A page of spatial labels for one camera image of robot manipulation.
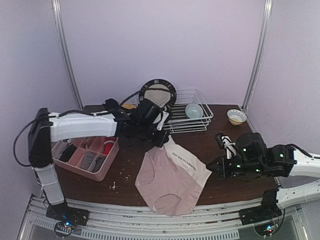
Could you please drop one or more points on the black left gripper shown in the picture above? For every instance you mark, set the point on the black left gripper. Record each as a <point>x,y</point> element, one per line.
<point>155,135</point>

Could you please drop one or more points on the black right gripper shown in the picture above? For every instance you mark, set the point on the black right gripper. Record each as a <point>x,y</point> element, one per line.
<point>223,166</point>

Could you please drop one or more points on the pink white underwear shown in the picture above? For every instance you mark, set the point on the pink white underwear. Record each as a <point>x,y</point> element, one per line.
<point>171,179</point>

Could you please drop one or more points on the grey white striped underwear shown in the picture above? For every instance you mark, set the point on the grey white striped underwear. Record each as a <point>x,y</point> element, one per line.
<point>87,160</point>

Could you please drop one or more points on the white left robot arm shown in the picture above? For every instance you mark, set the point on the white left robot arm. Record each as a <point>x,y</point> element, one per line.
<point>48,128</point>

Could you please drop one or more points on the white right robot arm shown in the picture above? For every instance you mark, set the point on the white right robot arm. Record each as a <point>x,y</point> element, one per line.
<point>308,165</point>

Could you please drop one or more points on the striped rolled underwear in box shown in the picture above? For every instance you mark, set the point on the striped rolled underwear in box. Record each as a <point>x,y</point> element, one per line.
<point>98,164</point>

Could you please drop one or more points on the light blue bowl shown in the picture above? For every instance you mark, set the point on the light blue bowl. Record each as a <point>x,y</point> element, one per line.
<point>194,111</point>

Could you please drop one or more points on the black rimmed beige plate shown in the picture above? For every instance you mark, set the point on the black rimmed beige plate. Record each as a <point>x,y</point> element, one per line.
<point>159,91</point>

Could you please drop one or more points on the yellow plate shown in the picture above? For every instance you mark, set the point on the yellow plate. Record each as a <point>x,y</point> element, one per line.
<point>128,106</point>

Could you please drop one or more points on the patterned ceramic bowl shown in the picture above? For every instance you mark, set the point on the patterned ceramic bowl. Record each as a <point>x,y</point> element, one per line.
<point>236,117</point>

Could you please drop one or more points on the red rolled cloth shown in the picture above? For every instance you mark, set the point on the red rolled cloth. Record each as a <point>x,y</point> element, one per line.
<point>107,146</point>

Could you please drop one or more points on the black sock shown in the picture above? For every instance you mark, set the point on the black sock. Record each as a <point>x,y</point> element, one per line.
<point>110,105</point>

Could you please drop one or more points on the pink plastic organizer box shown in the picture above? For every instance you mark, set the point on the pink plastic organizer box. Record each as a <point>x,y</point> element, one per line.
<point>84,144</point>

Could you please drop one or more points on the black rolled cloth in box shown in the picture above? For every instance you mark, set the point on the black rolled cloth in box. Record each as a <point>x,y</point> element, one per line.
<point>67,153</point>

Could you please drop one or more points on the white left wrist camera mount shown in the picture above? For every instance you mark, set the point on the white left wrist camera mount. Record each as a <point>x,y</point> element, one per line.
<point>160,120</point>

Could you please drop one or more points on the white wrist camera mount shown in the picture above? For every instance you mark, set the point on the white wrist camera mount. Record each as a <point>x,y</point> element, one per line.
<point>224,142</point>
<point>160,120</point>

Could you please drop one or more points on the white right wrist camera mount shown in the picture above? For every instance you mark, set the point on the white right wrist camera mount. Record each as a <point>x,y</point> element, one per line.
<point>224,142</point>

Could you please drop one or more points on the white wire dish rack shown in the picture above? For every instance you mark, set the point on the white wire dish rack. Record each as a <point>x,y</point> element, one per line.
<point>178,122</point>

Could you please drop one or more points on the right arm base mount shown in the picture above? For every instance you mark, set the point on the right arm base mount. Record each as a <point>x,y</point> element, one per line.
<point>266,219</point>

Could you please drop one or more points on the aluminium front rail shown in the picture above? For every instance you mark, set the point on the aluminium front rail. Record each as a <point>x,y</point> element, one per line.
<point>116,222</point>

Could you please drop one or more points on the right aluminium frame post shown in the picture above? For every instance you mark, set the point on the right aluminium frame post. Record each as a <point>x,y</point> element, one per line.
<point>267,12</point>

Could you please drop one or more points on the aluminium frame post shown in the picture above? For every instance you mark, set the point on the aluminium frame post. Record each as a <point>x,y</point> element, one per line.
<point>267,12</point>
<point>58,18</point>

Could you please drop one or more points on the left aluminium frame post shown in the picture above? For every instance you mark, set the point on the left aluminium frame post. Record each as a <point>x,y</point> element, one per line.
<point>58,18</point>

